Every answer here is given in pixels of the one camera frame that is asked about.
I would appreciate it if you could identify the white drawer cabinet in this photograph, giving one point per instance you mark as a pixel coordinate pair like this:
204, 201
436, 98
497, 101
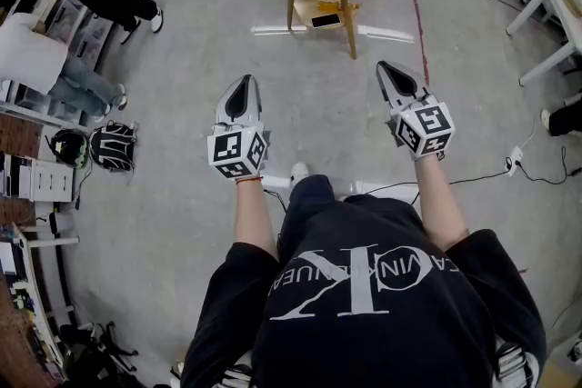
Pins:
52, 181

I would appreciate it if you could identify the white smartphone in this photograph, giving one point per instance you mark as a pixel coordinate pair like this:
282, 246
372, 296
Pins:
326, 21

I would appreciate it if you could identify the black green helmet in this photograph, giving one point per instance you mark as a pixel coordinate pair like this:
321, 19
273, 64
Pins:
68, 147

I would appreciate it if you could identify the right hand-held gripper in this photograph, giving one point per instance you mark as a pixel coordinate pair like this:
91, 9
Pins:
425, 127

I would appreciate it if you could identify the white desk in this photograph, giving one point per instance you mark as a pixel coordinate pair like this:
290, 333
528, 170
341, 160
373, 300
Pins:
561, 13

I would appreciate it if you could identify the black white backpack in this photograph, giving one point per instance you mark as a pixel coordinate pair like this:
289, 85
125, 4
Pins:
111, 147

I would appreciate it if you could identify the clear plastic drawer unit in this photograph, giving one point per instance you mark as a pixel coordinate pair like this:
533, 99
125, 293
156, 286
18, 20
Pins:
77, 25

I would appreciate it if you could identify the person's right forearm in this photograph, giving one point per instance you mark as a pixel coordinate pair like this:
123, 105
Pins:
438, 200

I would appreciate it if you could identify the person's left forearm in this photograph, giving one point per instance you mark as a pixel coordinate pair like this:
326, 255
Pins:
252, 218

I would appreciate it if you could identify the black tripod stand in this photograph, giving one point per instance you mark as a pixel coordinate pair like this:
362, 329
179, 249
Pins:
97, 350

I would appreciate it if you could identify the person's white shoe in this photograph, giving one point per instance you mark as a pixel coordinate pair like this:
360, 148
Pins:
299, 170

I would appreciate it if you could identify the white long workbench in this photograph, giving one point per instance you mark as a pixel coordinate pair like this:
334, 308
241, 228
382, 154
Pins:
43, 286

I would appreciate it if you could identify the white power strip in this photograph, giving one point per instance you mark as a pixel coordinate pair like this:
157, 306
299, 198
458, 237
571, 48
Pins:
515, 159

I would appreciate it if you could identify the yellow toy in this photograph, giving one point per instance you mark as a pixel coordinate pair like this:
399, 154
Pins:
334, 4

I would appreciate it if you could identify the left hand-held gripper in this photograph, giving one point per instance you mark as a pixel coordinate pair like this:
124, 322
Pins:
236, 150

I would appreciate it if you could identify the person's black printed t-shirt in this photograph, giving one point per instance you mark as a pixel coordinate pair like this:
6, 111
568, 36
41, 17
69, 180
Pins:
373, 309

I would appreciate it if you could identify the person's black trouser leg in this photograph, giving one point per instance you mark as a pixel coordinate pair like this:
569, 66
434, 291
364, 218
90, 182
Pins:
309, 204

